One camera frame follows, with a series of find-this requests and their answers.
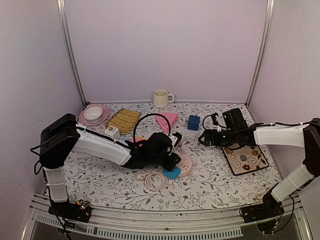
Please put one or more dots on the pink plate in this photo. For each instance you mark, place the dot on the pink plate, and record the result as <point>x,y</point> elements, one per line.
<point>83,121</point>

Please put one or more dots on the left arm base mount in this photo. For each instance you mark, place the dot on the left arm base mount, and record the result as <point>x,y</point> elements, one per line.
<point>71,211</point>

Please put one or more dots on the dark blue cube socket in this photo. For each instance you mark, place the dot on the dark blue cube socket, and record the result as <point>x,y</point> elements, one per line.
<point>193,123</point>

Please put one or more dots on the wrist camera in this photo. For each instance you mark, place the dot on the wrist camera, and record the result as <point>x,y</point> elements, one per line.
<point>175,138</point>
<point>215,121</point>

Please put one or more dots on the floral square plate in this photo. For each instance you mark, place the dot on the floral square plate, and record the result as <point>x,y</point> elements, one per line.
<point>247,159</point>

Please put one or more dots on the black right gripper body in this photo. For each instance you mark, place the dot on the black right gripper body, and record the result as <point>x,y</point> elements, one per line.
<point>230,138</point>

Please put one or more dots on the cyan square plug adapter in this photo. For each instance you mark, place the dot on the cyan square plug adapter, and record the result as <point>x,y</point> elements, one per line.
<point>172,174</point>

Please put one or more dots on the white bowl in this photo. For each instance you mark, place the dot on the white bowl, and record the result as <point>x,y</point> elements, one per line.
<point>93,114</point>

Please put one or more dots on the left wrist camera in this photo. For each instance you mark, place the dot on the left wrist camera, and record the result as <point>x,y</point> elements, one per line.
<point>175,138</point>

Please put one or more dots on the pink triangular power socket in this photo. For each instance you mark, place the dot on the pink triangular power socket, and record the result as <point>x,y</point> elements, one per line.
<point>170,117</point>

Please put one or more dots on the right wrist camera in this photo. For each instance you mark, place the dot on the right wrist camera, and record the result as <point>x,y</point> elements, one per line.
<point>215,121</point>

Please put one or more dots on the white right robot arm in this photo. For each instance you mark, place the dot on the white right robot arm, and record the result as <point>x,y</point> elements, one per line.
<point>302,138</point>

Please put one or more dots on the light blue plug adapter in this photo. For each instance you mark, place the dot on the light blue plug adapter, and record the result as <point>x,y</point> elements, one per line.
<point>123,138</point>

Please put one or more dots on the woven bamboo tray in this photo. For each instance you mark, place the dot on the woven bamboo tray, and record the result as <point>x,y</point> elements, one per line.
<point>125,120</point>

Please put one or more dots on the white power strip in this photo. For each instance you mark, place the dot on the white power strip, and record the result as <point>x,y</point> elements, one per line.
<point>112,132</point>

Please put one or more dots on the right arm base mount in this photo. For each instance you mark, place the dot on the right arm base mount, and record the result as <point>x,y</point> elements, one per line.
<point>269,208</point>

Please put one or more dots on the pink plug adapter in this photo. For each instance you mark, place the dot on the pink plug adapter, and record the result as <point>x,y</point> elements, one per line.
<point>137,139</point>

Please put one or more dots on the round pink power socket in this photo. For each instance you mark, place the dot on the round pink power socket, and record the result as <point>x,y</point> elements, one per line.
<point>185,166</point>

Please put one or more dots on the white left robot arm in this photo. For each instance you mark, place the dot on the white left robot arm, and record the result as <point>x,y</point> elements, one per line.
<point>65,135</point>

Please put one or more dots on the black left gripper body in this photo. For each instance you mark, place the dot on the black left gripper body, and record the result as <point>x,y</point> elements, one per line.
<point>156,160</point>

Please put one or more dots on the cream ceramic mug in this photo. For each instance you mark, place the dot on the cream ceramic mug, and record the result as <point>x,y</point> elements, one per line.
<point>161,98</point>

